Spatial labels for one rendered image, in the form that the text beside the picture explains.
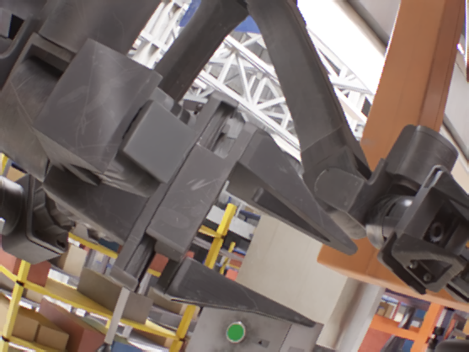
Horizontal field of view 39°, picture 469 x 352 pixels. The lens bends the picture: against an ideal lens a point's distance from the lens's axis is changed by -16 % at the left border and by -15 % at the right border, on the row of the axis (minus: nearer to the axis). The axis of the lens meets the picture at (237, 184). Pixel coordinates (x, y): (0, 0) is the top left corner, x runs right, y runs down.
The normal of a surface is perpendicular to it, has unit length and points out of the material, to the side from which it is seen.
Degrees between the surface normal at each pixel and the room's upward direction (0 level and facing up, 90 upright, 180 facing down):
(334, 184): 85
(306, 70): 83
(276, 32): 87
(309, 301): 90
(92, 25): 102
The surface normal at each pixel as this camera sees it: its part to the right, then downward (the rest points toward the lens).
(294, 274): -0.55, -0.32
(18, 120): -0.11, 0.19
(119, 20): 0.53, 0.35
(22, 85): 0.21, -0.37
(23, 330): 0.76, 0.22
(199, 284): 0.41, 0.00
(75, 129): 0.11, -0.19
